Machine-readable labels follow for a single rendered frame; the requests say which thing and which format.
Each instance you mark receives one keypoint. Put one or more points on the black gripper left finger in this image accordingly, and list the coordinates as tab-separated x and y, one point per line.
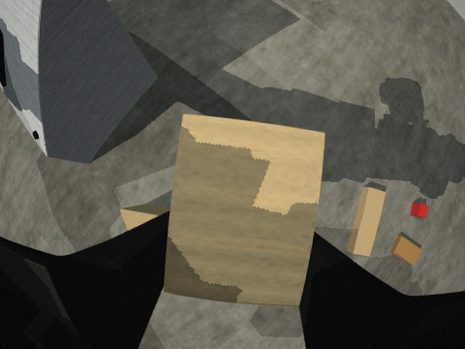
103	295

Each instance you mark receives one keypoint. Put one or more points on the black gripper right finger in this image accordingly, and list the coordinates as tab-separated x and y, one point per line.
344	306

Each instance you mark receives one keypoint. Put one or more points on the small red block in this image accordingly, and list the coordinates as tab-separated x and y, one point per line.
419	210

